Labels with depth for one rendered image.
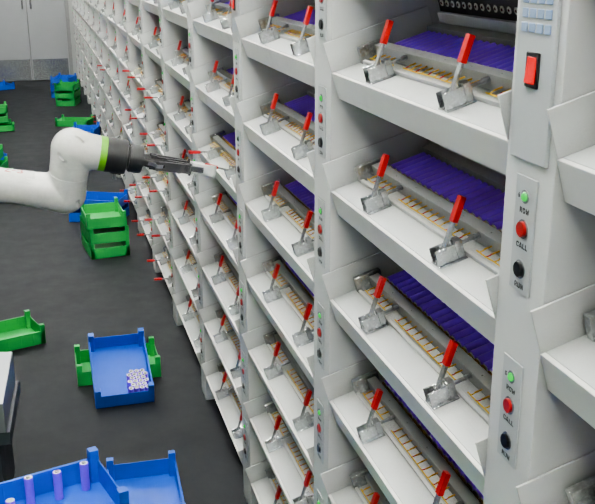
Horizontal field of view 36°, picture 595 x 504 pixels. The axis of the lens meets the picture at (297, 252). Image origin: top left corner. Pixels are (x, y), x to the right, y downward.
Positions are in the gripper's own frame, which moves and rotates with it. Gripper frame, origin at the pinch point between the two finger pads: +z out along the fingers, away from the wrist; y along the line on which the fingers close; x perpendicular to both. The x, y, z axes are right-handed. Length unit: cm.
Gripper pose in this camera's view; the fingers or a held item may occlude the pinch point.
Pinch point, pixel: (202, 168)
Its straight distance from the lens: 249.8
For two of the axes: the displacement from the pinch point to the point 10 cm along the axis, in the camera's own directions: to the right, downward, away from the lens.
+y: 2.7, 3.0, -9.2
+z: 9.4, 1.2, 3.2
